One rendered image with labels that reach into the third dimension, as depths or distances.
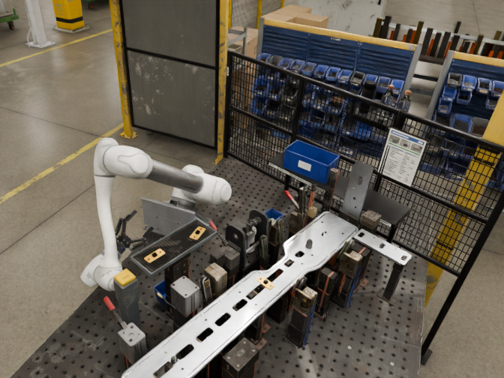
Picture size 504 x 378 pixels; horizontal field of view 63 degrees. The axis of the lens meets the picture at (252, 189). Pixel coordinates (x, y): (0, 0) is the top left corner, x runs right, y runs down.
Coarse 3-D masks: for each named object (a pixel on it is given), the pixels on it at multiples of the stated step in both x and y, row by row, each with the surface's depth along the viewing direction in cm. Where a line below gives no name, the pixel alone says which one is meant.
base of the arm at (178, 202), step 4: (172, 196) 246; (172, 200) 242; (176, 200) 242; (180, 200) 243; (184, 200) 243; (172, 204) 238; (176, 204) 241; (180, 204) 242; (184, 204) 243; (188, 204) 244; (192, 204) 246; (188, 208) 240; (192, 208) 246
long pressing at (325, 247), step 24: (336, 216) 229; (288, 240) 209; (312, 240) 211; (336, 240) 212; (312, 264) 197; (240, 288) 181; (288, 288) 184; (216, 312) 170; (240, 312) 171; (264, 312) 173; (192, 336) 160; (216, 336) 160; (144, 360) 150; (168, 360) 151; (192, 360) 151
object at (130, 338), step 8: (128, 328) 153; (136, 328) 154; (120, 336) 151; (128, 336) 151; (136, 336) 151; (144, 336) 151; (120, 344) 155; (128, 344) 148; (136, 344) 150; (144, 344) 154; (128, 352) 152; (136, 352) 152; (144, 352) 156; (128, 360) 156; (136, 360) 154
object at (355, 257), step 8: (344, 256) 199; (352, 256) 197; (360, 256) 197; (344, 264) 201; (352, 264) 198; (360, 264) 200; (344, 272) 204; (352, 272) 200; (344, 280) 208; (336, 288) 212; (344, 288) 210; (352, 288) 208; (336, 296) 214; (344, 296) 210; (344, 304) 214
